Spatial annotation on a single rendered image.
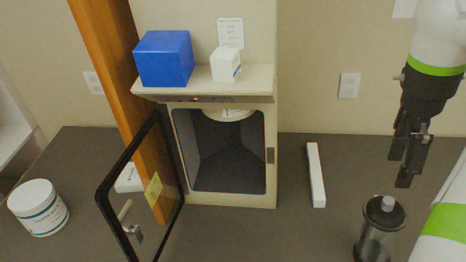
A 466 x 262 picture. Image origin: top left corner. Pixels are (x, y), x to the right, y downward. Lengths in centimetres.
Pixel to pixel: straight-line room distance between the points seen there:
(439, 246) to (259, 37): 55
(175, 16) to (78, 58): 81
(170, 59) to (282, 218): 69
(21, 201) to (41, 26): 66
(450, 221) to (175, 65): 55
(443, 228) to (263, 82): 46
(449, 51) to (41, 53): 143
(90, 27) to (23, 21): 82
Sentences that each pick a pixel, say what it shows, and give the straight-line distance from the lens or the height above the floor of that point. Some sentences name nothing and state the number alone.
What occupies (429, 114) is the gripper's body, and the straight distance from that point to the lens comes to 73.
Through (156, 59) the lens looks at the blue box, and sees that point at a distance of 76.
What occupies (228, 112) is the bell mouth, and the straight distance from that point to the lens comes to 96.
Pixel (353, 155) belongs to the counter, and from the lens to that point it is 143.
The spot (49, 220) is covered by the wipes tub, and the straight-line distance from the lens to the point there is 133.
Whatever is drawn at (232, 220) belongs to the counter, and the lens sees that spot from 121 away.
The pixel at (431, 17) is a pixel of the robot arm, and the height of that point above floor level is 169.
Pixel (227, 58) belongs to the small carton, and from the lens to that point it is 74.
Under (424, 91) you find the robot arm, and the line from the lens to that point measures 69.
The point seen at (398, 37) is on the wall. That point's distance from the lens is 134.
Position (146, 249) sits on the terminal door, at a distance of 104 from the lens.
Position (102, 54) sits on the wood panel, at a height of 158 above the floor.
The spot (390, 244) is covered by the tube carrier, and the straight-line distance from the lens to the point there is 104.
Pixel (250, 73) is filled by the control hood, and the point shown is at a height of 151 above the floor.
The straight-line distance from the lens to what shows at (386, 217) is 96.
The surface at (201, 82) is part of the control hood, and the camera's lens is 79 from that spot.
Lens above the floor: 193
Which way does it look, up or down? 41 degrees down
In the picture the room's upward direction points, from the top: 5 degrees counter-clockwise
